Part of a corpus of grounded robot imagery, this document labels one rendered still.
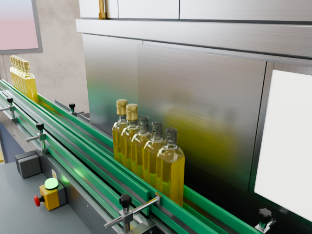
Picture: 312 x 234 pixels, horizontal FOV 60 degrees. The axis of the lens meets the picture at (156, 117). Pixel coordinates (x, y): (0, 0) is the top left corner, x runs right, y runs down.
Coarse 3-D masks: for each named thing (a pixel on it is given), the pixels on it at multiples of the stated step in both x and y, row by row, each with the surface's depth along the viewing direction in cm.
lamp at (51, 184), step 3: (48, 180) 97; (51, 180) 97; (54, 180) 98; (45, 183) 97; (48, 183) 96; (51, 183) 96; (54, 183) 97; (57, 183) 98; (45, 186) 97; (48, 186) 96; (51, 186) 96; (54, 186) 97; (57, 186) 98; (48, 189) 97; (51, 189) 97
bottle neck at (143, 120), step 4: (140, 116) 77; (144, 116) 77; (140, 120) 76; (144, 120) 75; (148, 120) 76; (140, 124) 76; (144, 124) 76; (148, 124) 77; (140, 128) 76; (144, 128) 76; (148, 128) 77; (140, 132) 77; (144, 132) 77; (148, 132) 78
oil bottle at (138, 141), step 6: (132, 138) 79; (138, 138) 76; (144, 138) 76; (150, 138) 77; (132, 144) 79; (138, 144) 76; (144, 144) 76; (132, 150) 80; (138, 150) 77; (132, 156) 80; (138, 156) 78; (132, 162) 81; (138, 162) 79; (132, 168) 82; (138, 168) 79; (138, 174) 80
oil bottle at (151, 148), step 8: (152, 144) 72; (160, 144) 72; (144, 152) 75; (152, 152) 72; (144, 160) 76; (152, 160) 73; (144, 168) 77; (152, 168) 74; (144, 176) 78; (152, 176) 75; (152, 184) 76
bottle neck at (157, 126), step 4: (152, 124) 72; (156, 124) 71; (160, 124) 71; (152, 128) 72; (156, 128) 71; (160, 128) 72; (152, 132) 72; (156, 132) 72; (160, 132) 72; (152, 136) 73; (156, 136) 72; (160, 136) 73; (156, 140) 73; (160, 140) 73
